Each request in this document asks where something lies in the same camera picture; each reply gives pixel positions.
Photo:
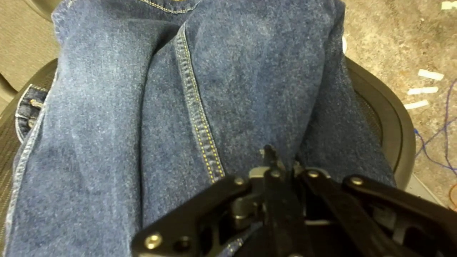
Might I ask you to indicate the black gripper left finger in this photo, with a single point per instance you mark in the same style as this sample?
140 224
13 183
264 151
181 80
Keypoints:
200 214

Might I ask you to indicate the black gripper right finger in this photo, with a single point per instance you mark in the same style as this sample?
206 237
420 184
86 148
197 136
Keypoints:
361 214

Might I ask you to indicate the blue denim jacket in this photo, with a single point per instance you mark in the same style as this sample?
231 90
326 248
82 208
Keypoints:
119 118

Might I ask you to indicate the white tape strip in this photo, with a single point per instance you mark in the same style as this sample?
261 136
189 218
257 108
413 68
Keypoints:
430 74
416 104
423 90
449 4

